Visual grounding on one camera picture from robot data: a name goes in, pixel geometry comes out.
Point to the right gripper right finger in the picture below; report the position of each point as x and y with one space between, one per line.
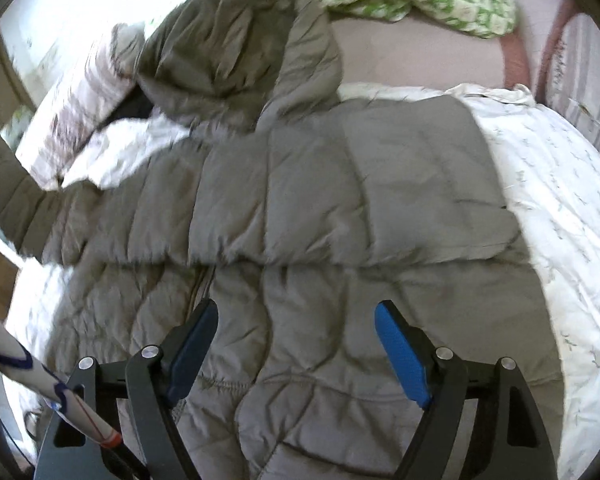
508 439

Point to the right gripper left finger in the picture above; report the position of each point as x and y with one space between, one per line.
119 422

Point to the olive quilted hooded jacket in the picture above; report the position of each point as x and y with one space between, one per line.
296 212

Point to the white patterned sleeve forearm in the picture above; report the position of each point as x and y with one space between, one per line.
18 364

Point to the white leaf-print duvet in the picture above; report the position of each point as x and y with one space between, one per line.
551 176

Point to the striped floral pillow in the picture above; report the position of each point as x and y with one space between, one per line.
79 103

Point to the striped floral side cushion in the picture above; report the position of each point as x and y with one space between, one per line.
573 82

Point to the pink bed sheet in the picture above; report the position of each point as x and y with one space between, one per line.
416 52

